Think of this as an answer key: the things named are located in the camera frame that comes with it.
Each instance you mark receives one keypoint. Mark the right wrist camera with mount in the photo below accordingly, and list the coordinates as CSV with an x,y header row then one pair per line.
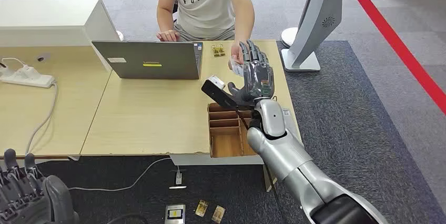
x,y
216,82

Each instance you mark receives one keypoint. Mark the black office chair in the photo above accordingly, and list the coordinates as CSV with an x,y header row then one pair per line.
x,y
175,8

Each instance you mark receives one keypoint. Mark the white round base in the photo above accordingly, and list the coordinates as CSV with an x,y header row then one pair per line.
x,y
288,36
120,35

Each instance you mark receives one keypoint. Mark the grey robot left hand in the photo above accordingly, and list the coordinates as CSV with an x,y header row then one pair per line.
x,y
31,201

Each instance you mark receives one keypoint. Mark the person's left forearm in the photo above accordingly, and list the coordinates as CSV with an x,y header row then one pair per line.
x,y
244,20

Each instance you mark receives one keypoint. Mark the person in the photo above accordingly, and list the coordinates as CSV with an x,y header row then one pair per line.
x,y
205,10

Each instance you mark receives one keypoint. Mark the wooden compartment tray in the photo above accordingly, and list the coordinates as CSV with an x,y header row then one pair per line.
x,y
226,142

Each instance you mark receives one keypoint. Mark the grey laptop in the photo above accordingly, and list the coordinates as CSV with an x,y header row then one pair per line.
x,y
153,60

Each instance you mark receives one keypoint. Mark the white power strip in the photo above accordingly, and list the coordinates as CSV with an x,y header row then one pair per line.
x,y
28,79

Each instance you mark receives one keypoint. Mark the silver box with yellow label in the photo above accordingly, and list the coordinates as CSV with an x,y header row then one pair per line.
x,y
175,214

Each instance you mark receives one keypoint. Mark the person's right hand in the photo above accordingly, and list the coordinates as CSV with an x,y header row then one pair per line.
x,y
168,36

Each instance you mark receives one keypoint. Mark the gold room key card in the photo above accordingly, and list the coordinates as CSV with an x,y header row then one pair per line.
x,y
218,50
218,214
201,208

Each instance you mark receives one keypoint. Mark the person's right forearm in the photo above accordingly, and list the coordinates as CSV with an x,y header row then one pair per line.
x,y
163,17

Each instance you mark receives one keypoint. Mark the person's hand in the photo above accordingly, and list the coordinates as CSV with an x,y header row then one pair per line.
x,y
168,36
236,51

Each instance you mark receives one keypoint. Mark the person's left hand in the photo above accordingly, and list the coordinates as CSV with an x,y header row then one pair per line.
x,y
236,51

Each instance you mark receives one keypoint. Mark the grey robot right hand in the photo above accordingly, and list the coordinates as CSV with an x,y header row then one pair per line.
x,y
258,76

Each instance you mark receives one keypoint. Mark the white cabinet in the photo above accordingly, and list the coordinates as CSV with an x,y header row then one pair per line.
x,y
45,20

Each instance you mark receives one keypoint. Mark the white printed ID card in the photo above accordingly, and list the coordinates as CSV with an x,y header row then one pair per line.
x,y
238,69

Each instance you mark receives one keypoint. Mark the grey kiosk stand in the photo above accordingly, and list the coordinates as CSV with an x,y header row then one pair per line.
x,y
317,17

